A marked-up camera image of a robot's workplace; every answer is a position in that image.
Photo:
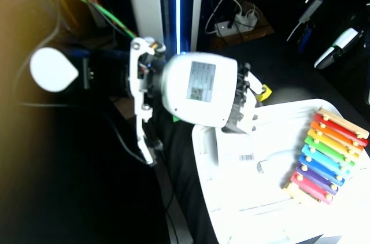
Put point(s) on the rainbow wooden xylophone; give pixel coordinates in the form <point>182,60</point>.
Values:
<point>326,154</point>

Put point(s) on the white table board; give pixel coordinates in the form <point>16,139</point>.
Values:
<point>245,197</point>

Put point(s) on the green cube block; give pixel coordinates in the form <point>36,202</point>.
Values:
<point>174,119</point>

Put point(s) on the floor power strip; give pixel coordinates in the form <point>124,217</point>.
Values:
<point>242,21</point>

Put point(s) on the brown wooden board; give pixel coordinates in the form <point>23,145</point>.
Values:
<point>260,32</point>

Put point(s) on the black table cloth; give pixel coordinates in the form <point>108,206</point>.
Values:
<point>289,67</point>

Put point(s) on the white column with blue light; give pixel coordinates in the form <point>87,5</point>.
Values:
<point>144,1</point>

